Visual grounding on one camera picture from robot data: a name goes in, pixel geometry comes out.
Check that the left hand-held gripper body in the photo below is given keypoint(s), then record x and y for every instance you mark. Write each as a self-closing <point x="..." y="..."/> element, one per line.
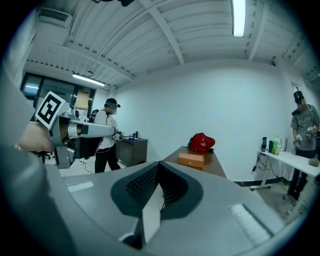
<point x="50" y="110"/>

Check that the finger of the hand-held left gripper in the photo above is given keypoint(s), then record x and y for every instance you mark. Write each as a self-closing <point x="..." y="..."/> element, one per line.
<point x="90" y="147"/>
<point x="100" y="130"/>

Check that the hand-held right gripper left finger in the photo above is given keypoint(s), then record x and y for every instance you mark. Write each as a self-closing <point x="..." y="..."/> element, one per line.
<point x="100" y="197"/>

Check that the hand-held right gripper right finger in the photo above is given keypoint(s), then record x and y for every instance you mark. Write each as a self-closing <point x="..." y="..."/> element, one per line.
<point x="212" y="200"/>

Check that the person's left forearm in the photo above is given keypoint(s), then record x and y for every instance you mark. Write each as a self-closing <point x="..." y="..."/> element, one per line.
<point x="35" y="137"/>

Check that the white power strip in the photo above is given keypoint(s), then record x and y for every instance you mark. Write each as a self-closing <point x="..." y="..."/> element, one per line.
<point x="83" y="161"/>

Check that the black backpack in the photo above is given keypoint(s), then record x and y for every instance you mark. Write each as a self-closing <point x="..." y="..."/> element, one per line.
<point x="93" y="114"/>

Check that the brown paper sheet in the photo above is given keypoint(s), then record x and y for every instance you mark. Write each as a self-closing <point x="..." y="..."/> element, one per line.
<point x="82" y="100"/>

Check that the brown wooden table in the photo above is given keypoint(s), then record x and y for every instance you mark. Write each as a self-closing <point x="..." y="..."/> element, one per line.
<point x="215" y="162"/>

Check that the dark grey cabinet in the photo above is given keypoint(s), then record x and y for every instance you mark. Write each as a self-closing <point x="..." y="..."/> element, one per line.
<point x="132" y="151"/>

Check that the green exit sign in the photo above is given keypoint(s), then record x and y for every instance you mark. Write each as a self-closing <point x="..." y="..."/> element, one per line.
<point x="87" y="89"/>

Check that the orange cardboard box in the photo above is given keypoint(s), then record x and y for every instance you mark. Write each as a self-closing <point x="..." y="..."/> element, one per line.
<point x="190" y="160"/>

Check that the black office chair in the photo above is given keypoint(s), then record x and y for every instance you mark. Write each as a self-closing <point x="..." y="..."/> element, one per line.
<point x="44" y="155"/>

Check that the long ceiling light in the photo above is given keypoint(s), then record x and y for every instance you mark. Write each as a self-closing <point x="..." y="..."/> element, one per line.
<point x="88" y="80"/>
<point x="238" y="17"/>

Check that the red backpack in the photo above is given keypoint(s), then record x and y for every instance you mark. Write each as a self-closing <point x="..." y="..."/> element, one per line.
<point x="201" y="143"/>

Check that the black bottle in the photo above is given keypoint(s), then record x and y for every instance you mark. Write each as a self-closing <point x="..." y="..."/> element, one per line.
<point x="264" y="144"/>

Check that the dark slim bottle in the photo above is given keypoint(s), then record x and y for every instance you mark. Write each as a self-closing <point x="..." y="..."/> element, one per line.
<point x="270" y="147"/>

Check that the green bottle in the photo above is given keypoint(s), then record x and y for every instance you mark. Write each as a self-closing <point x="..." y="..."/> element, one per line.
<point x="275" y="146"/>

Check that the white table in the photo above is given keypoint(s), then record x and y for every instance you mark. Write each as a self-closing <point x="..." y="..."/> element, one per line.
<point x="290" y="160"/>

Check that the white air conditioner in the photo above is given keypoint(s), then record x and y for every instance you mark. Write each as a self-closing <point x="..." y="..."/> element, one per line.
<point x="55" y="17"/>

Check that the small grey object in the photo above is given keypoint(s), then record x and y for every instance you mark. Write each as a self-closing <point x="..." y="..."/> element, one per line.
<point x="313" y="162"/>

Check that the black head-worn camera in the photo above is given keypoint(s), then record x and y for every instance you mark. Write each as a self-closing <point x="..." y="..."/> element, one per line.
<point x="125" y="2"/>

